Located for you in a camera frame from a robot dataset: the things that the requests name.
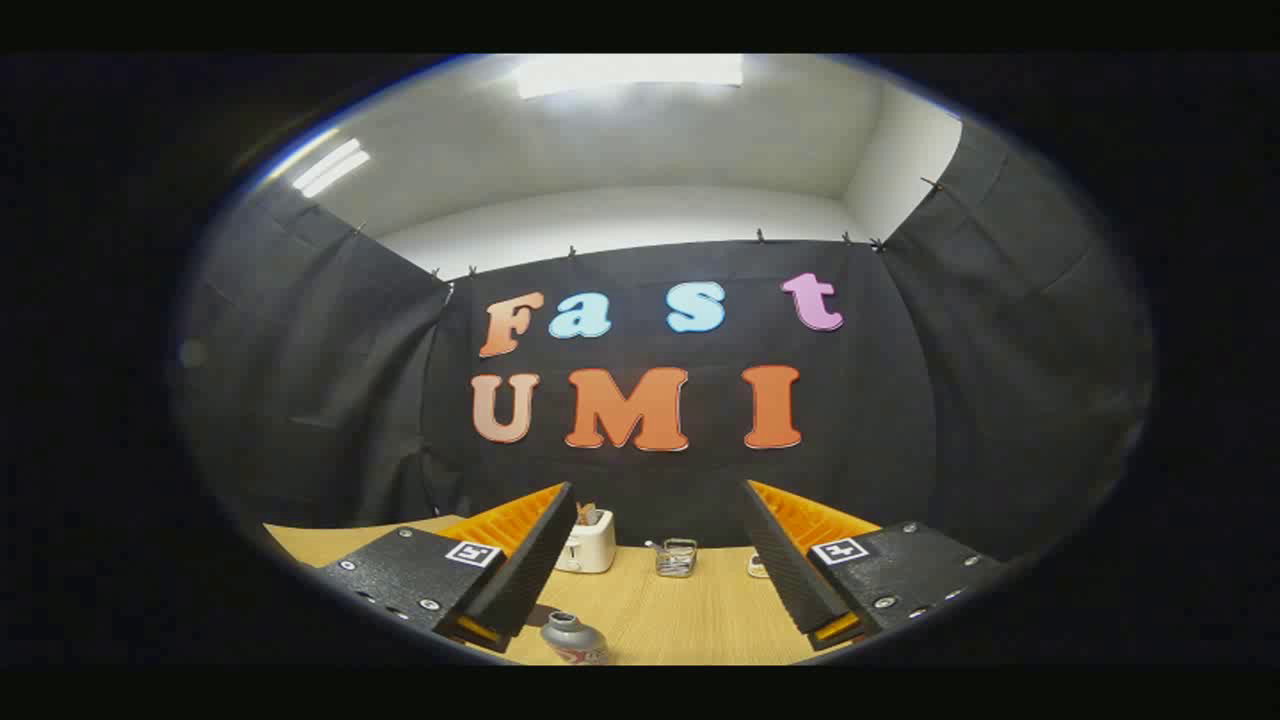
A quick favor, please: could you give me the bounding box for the double strip ceiling light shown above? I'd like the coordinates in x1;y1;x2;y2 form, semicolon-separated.
290;138;371;199

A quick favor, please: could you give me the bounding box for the white toaster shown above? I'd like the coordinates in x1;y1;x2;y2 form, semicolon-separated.
553;508;617;574

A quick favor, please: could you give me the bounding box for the metal wire basket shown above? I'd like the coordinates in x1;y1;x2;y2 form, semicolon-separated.
645;538;699;578

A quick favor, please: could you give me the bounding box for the wooden table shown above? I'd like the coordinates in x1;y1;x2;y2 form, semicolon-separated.
262;515;881;666

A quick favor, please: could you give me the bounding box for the silver juice bottle red label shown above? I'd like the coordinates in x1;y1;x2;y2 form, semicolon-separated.
540;611;611;666

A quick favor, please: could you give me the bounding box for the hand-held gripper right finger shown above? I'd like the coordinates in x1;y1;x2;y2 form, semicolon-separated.
740;480;1004;652

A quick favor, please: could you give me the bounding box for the black backdrop cloth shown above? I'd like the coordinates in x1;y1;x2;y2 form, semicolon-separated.
175;120;1156;561

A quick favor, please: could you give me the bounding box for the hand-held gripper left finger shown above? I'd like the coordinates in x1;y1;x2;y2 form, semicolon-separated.
318;482;579;656

